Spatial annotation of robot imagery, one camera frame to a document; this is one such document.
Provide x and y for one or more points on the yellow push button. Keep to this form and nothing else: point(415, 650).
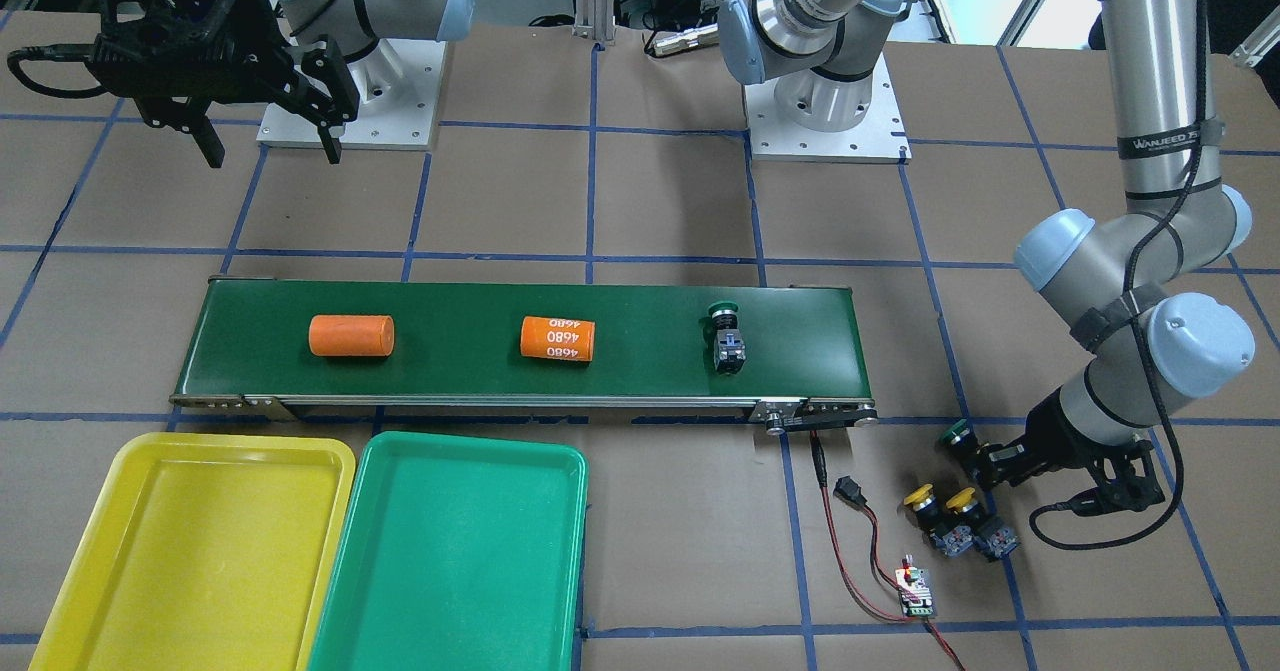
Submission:
point(993, 538)
point(950, 535)

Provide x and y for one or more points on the green push button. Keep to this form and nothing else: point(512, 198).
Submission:
point(964, 448)
point(728, 351)

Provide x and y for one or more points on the green plastic tray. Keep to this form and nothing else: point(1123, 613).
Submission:
point(460, 553)

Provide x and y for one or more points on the green conveyor belt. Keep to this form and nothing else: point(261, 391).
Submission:
point(457, 345)

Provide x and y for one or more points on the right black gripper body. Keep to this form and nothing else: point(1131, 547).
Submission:
point(322, 72)

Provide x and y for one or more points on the orange cylinder with 4680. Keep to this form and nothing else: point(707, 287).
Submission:
point(557, 338)

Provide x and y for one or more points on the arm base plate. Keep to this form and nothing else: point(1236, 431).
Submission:
point(820, 111)
point(397, 87)

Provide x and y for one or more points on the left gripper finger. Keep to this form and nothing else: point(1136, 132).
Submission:
point(1011, 464)

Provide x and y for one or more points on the small controller circuit board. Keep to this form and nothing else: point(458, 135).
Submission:
point(914, 588)

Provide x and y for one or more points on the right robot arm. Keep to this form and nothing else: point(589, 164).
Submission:
point(357, 25)

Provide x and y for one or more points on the plain orange cylinder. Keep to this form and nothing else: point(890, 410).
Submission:
point(351, 336)

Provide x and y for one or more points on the yellow plastic tray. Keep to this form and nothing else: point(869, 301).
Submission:
point(203, 552)

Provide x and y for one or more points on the black power adapter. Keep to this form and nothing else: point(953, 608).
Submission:
point(676, 13)

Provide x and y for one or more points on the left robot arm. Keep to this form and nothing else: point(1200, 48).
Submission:
point(1151, 352)

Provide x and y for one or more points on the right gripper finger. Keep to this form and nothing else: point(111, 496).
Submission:
point(208, 142)
point(329, 97)

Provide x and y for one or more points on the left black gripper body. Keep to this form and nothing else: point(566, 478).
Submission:
point(1043, 430)

